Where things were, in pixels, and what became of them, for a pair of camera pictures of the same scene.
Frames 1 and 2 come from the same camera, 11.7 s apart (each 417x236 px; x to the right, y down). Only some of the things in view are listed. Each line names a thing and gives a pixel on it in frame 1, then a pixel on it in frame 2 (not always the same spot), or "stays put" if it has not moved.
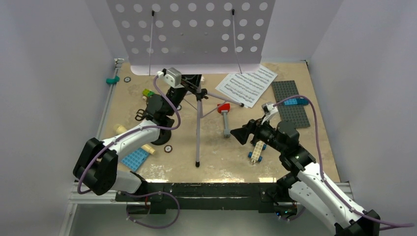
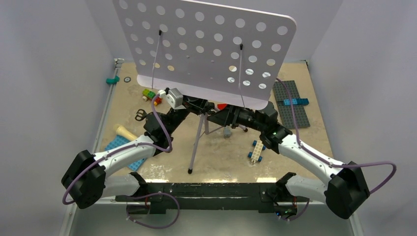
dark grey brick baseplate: (282, 90) stays put
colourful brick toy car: (147, 93) stays put
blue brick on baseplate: (299, 101) stays put
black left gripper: (194, 78) to (193, 104)
